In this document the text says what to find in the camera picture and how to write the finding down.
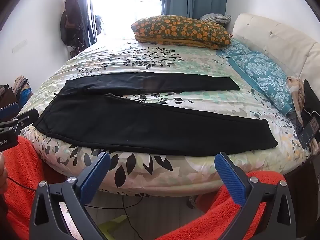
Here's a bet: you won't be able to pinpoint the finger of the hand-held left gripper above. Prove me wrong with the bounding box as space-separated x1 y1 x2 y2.
0 102 19 123
0 109 39 133

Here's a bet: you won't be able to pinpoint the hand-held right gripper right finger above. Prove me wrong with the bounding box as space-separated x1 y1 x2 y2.
214 152 299 240

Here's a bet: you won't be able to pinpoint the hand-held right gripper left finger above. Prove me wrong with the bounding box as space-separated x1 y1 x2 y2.
29 152 112 240

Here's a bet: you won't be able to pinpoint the black pants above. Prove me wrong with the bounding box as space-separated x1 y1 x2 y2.
32 71 279 157

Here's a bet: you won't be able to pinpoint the person's left hand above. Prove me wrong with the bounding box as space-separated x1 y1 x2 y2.
0 154 9 195

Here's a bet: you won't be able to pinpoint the pile of clothes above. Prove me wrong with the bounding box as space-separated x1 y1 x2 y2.
0 75 33 108

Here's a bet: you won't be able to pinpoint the red fleece garment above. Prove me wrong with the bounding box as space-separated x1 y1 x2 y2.
0 136 287 240

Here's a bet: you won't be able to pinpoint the green floor object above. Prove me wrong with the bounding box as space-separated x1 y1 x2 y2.
99 215 132 233

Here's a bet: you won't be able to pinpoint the bed with leaf print sheet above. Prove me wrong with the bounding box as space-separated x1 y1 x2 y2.
19 36 313 195

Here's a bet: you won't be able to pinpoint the teal patterned pillow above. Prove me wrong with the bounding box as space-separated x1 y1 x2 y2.
229 51 294 117
216 39 250 58

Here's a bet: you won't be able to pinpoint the beige cloth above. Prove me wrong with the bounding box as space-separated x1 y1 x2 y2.
286 76 304 128

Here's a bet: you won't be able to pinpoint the hanging dark bags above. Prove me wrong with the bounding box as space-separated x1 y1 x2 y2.
60 0 87 47

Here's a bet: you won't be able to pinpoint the black cloth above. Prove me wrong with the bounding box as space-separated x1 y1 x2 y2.
302 79 320 120

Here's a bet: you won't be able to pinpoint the cream padded headboard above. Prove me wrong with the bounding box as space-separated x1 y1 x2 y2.
232 13 320 85

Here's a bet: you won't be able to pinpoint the orange patterned pillow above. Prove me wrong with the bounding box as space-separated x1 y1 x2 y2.
132 15 232 50

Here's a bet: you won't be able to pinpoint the checked cloth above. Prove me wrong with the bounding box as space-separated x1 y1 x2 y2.
200 13 232 24

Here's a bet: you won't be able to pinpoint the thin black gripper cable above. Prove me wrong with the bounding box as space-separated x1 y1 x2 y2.
7 177 38 190

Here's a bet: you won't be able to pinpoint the black floor cable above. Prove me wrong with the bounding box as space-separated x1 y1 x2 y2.
85 195 145 240

